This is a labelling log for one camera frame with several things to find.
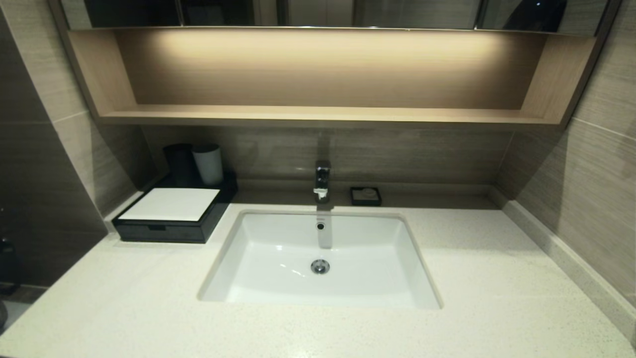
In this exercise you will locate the black soap dish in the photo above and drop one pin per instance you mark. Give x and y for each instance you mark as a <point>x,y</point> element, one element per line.
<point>355,201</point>

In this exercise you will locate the chrome sink drain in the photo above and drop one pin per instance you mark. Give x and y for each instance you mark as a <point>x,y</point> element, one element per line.
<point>320,267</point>

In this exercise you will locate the mirror cabinet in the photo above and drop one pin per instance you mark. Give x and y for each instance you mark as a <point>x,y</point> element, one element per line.
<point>422,12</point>

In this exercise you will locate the black cup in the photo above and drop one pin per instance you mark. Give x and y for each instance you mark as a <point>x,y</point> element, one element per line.
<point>179,164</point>

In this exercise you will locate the black box with white lid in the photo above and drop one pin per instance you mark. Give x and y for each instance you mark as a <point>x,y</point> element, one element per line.
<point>169,204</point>

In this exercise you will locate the small round soap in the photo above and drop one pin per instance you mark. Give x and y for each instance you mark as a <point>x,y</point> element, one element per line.
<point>368,192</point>

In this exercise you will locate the white sink basin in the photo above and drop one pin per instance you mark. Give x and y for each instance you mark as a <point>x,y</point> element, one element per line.
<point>278,248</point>

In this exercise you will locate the chrome faucet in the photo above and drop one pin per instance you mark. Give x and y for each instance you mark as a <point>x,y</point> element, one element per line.
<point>322,179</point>

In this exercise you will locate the grey plastic cup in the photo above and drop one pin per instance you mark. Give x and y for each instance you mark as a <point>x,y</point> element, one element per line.
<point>207,165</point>

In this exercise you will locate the light wooden wall shelf niche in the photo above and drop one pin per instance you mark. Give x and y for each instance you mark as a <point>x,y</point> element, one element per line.
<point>323,115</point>

